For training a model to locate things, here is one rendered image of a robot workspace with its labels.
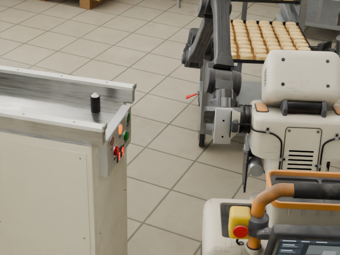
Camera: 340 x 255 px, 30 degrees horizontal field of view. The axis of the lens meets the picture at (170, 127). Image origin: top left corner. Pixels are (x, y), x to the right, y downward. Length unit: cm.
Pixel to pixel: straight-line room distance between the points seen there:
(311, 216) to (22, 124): 92
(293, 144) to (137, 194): 147
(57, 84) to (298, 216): 102
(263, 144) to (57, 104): 74
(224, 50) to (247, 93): 185
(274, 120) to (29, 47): 330
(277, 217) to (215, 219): 17
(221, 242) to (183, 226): 136
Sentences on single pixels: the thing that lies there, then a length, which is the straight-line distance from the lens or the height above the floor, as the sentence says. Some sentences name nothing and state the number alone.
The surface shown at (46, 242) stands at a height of 43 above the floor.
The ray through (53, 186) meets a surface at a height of 67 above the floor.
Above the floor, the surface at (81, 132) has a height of 88.
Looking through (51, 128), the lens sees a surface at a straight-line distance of 195.
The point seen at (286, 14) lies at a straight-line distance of 357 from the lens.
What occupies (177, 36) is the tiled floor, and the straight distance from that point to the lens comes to 504.
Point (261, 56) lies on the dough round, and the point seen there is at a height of 85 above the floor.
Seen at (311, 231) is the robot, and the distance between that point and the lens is 145.
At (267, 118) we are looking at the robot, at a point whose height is 100.
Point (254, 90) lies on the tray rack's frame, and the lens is 388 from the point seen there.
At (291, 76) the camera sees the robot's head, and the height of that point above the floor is 110.
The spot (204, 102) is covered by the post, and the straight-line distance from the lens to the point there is 333.
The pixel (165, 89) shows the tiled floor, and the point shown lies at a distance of 415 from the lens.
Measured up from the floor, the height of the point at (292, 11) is 77.
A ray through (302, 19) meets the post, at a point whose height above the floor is 79.
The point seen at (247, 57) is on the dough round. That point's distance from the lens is 254.
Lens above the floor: 183
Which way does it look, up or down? 30 degrees down
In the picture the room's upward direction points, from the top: 2 degrees clockwise
